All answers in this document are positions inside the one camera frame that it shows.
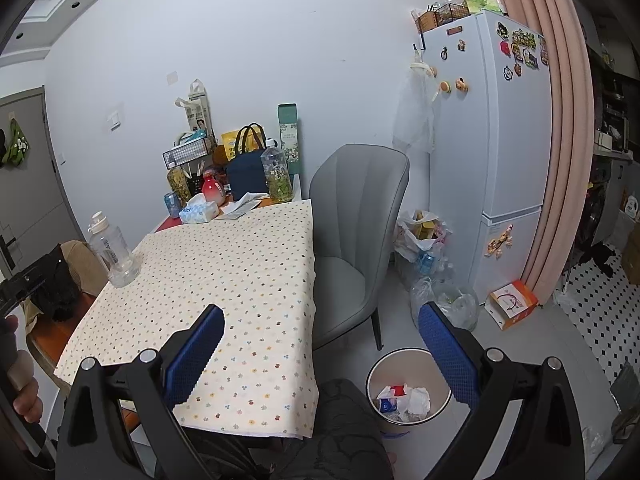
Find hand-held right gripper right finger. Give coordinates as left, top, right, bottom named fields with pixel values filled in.
left=417, top=301, right=586, bottom=480

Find hanging clear plastic bag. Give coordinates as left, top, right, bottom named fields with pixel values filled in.
left=392, top=62, right=442, bottom=154

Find dark jacket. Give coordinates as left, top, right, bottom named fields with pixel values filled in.
left=30, top=252, right=83, bottom=323

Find white trash bin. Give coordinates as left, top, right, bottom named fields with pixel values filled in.
left=365, top=349, right=453, bottom=437

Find grey upholstered chair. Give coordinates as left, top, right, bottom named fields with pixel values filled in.
left=308, top=143, right=411, bottom=352

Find clear bottle with green label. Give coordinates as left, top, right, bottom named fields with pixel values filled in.
left=260, top=139, right=292, bottom=204

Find green card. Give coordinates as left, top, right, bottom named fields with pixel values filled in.
left=462, top=0, right=503, bottom=15

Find yellow snack packet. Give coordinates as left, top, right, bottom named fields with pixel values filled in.
left=220, top=130, right=251, bottom=161

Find grey door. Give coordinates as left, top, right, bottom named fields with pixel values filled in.
left=0, top=87, right=76, bottom=281

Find black utensil holder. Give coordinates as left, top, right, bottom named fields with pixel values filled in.
left=186, top=162, right=206, bottom=198

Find navy lunch bag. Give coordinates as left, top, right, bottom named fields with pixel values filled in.
left=226, top=122, right=273, bottom=201

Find orange white cardboard box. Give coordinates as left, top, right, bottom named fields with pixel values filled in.
left=485, top=280, right=540, bottom=331

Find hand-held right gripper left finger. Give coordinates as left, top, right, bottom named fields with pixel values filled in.
left=55, top=304, right=226, bottom=480

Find white paper sheet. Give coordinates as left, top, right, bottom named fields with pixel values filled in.
left=215, top=191, right=268, bottom=221

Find green tea bottle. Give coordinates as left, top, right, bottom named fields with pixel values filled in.
left=166, top=165, right=193, bottom=204

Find white fridge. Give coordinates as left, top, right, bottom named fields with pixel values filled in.
left=417, top=10, right=553, bottom=306

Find printed white paper bag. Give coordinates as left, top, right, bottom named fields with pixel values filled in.
left=175, top=79, right=216, bottom=142

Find brown chair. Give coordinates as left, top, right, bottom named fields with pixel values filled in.
left=22, top=240, right=103, bottom=361

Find group of fridge magnets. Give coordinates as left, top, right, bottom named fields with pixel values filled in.
left=440, top=21, right=549, bottom=95

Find clear plastic water jug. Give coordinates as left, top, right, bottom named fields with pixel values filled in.
left=87, top=211, right=142, bottom=289

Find white plastic bag of packaging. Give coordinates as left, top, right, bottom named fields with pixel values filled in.
left=394, top=208, right=453, bottom=281

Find black cloth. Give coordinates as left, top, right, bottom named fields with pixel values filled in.
left=580, top=242, right=619, bottom=277

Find pink curtain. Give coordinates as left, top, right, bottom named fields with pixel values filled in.
left=470, top=0, right=596, bottom=306

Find black wire basket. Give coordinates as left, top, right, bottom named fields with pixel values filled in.
left=162, top=137, right=213, bottom=170

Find person's left hand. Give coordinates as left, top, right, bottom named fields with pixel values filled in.
left=12, top=377, right=43, bottom=426

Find blue white tissue box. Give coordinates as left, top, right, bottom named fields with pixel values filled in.
left=178, top=194, right=221, bottom=224

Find red white bottle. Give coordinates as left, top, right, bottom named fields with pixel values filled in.
left=201, top=174, right=226, bottom=207

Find green plush hanger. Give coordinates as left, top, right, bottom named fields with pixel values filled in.
left=1, top=117, right=31, bottom=167

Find tall green box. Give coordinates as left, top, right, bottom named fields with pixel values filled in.
left=277, top=103, right=301, bottom=177

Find dark wire basket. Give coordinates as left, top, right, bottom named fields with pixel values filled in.
left=434, top=2, right=471, bottom=25

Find large brown cardboard box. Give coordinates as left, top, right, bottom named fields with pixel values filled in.
left=620, top=225, right=640, bottom=286

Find brown wicker box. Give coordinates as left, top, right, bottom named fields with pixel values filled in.
left=414, top=9, right=441, bottom=32

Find black door handle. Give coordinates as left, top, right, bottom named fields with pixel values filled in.
left=0, top=234, right=19, bottom=273

